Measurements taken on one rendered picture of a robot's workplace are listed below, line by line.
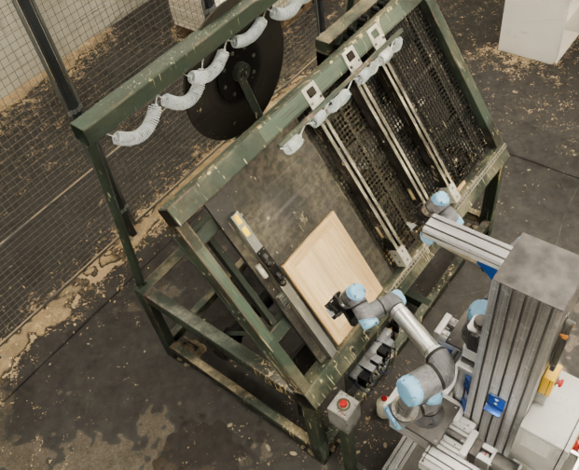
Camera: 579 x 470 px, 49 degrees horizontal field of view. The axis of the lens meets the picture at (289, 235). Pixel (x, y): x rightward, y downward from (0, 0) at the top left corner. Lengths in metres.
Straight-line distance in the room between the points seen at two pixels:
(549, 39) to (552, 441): 4.49
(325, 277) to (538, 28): 3.99
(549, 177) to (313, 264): 2.81
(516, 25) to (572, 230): 2.32
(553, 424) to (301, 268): 1.34
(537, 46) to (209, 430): 4.63
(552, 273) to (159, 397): 2.94
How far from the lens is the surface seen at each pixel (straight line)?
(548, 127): 6.07
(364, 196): 3.46
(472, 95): 4.28
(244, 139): 2.98
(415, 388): 2.46
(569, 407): 3.01
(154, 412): 4.49
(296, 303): 3.21
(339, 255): 3.41
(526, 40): 6.77
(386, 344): 3.59
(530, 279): 2.32
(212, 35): 3.27
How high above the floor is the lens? 3.86
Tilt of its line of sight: 49 degrees down
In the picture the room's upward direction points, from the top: 10 degrees counter-clockwise
